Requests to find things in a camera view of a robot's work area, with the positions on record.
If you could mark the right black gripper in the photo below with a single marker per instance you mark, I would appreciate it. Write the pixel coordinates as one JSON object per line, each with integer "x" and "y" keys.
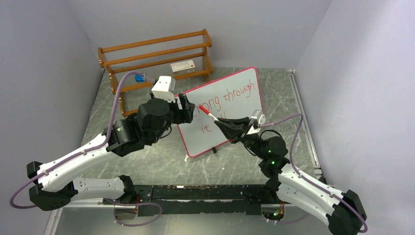
{"x": 233, "y": 131}

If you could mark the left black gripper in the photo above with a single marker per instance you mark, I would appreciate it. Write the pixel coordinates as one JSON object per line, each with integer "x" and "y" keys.
{"x": 185, "y": 115}

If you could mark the white red whiteboard marker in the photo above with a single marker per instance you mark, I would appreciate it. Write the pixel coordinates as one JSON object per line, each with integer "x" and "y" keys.
{"x": 207, "y": 112}

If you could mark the pink-framed whiteboard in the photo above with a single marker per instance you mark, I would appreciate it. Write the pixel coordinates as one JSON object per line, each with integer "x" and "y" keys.
{"x": 234, "y": 96}

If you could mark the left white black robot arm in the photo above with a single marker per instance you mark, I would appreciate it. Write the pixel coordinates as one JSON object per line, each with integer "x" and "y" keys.
{"x": 60, "y": 182}

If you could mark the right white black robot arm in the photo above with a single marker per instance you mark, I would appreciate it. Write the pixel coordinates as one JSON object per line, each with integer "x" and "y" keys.
{"x": 342, "y": 212}

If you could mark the white red marker box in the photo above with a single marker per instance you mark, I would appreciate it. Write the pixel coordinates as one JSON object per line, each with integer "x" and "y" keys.
{"x": 182, "y": 67}

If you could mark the blue eraser on shelf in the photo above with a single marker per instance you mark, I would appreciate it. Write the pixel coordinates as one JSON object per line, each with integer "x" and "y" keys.
{"x": 140, "y": 78}

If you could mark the wooden three-tier shelf rack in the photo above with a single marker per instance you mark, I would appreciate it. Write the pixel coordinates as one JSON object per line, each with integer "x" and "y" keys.
{"x": 159, "y": 53}

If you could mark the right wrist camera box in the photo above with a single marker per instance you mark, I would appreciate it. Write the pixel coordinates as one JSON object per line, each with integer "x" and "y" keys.
{"x": 257, "y": 118}

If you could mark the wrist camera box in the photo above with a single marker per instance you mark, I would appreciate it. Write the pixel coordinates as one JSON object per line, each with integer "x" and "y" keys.
{"x": 257, "y": 118}
{"x": 164, "y": 88}

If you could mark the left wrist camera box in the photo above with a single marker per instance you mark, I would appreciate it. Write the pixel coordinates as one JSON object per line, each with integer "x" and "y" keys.
{"x": 164, "y": 88}

